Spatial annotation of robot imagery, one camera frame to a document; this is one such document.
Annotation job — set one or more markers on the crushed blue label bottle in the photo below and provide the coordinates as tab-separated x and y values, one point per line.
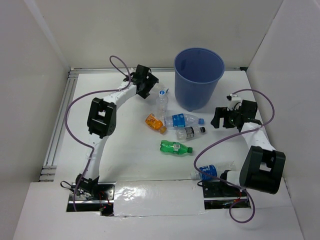
215	170

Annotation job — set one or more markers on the orange plastic bottle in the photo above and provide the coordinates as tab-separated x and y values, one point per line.
155	123

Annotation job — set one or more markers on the black label clear bottle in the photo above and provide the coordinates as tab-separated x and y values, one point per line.
190	132

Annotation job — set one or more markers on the blue plastic bin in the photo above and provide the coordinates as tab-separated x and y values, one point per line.
197	72

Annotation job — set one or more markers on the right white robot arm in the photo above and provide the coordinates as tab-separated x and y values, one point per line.
263	166

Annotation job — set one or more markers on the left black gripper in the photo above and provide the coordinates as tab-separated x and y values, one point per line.
151	81

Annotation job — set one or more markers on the green plastic bottle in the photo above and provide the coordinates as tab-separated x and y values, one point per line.
175	148

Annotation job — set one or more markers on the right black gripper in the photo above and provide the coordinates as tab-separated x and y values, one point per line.
216	121

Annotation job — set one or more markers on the large clear plastic bottle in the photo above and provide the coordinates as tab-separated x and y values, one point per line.
159	89

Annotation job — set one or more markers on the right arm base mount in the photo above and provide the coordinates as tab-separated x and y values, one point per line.
218	195

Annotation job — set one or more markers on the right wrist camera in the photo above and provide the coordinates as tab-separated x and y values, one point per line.
234	102

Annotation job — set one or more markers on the blue label water bottle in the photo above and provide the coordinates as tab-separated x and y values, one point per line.
182	120

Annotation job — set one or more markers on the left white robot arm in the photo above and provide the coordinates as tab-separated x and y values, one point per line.
101	123

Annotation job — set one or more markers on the small clear bottle white cap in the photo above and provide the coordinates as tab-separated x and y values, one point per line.
162	104

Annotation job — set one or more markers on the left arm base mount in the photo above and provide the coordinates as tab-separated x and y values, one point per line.
102	202

